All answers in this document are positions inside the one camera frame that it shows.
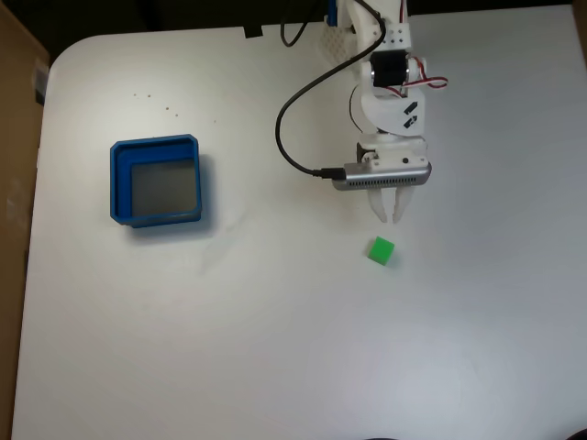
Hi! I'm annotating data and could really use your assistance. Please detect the green cube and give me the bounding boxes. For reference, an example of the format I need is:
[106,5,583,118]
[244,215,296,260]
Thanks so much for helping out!
[367,236,396,267]

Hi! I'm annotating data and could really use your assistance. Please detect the blue box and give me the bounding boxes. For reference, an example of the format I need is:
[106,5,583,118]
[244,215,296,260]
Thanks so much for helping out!
[109,133,204,230]

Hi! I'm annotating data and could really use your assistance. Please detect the brown cardboard box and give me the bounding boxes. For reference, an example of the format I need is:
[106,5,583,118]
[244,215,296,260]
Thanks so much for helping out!
[0,4,50,432]

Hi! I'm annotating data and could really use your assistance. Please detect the grey label sticker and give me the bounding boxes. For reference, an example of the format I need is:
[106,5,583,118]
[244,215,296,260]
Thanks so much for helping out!
[33,63,50,106]

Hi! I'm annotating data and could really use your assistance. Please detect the silver camera box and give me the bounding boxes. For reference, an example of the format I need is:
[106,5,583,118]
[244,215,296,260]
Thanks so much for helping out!
[331,161,433,193]

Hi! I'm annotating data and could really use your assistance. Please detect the red white servo wire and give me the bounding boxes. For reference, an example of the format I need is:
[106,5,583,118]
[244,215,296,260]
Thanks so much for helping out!
[394,0,450,100]

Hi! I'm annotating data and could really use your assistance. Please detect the black camera cable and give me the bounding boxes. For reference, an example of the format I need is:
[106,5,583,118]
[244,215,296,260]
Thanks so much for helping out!
[274,0,348,181]

